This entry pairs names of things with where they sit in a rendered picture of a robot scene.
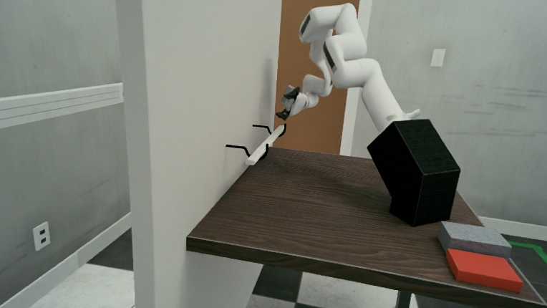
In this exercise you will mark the light grey wall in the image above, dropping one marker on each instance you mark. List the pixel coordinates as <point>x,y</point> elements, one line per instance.
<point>196,76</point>

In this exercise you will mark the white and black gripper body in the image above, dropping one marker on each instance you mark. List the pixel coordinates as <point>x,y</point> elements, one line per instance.
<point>295,106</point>

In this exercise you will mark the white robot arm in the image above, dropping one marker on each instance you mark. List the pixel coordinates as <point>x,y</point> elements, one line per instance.
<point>327,53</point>

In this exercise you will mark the red flat block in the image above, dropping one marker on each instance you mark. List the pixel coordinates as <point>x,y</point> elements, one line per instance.
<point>483,269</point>

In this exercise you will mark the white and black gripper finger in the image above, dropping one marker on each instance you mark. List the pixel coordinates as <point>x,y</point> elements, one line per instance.
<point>292,94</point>
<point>281,114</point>

